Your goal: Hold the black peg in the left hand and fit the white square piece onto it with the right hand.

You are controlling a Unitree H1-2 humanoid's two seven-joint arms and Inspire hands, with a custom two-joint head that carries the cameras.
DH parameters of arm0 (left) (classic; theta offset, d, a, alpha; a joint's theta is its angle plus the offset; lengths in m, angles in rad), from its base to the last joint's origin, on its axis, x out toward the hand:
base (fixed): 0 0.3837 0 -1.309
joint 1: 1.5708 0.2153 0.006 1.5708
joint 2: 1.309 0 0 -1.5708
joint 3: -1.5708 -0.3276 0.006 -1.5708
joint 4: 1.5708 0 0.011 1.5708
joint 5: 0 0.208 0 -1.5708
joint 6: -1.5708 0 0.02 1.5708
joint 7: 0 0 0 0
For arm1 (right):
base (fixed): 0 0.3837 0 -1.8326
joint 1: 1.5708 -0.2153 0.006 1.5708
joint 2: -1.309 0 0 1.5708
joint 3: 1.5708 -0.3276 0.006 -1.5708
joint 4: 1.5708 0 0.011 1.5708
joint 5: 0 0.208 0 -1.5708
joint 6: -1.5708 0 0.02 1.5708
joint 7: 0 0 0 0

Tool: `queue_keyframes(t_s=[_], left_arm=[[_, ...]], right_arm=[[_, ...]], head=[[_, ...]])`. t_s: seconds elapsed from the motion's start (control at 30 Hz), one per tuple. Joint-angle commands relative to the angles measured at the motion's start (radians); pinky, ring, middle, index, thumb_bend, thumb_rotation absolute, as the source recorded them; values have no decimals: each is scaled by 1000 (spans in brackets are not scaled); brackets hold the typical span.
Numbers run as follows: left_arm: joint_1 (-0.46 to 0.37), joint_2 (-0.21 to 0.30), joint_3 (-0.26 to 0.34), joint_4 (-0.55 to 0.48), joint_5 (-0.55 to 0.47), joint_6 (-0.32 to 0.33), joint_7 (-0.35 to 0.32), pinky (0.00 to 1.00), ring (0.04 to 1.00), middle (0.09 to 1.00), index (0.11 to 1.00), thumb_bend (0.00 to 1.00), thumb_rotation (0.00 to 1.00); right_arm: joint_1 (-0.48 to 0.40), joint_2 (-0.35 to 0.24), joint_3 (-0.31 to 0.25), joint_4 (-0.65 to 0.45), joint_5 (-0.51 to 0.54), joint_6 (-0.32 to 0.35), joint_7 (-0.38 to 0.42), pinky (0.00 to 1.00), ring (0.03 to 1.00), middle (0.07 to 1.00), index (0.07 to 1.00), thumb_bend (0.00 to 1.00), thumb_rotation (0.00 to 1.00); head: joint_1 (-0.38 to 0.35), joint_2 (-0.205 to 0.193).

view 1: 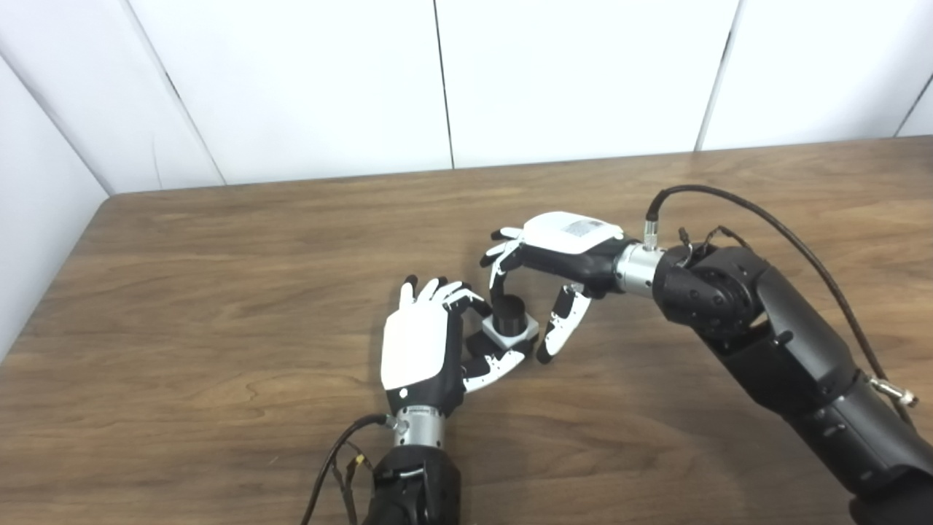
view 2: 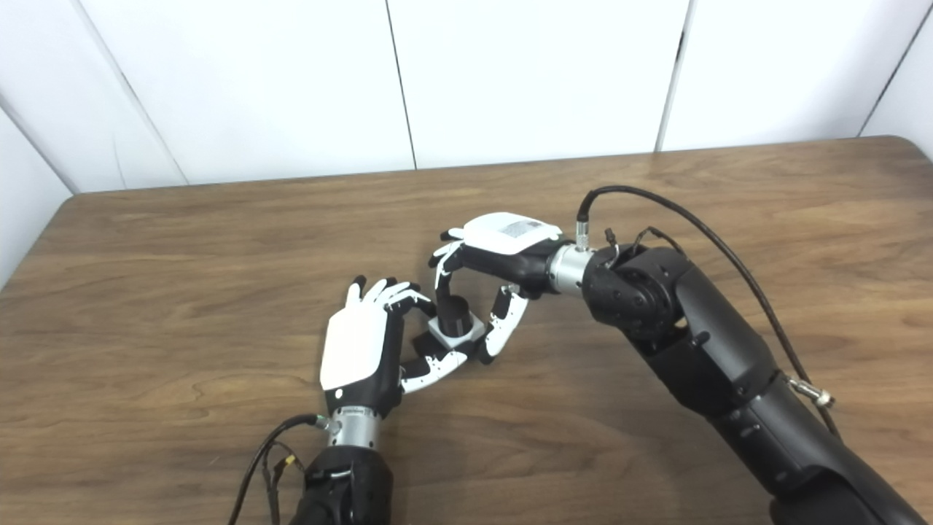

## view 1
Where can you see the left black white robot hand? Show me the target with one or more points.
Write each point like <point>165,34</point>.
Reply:
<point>415,350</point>

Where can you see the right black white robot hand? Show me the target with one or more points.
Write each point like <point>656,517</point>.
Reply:
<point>568,240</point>

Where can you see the black peg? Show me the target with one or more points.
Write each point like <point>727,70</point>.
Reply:
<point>510,313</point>

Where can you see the white square piece with hole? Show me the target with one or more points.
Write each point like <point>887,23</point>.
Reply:
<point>510,340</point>

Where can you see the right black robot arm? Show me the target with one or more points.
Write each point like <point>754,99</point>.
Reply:
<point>787,350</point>

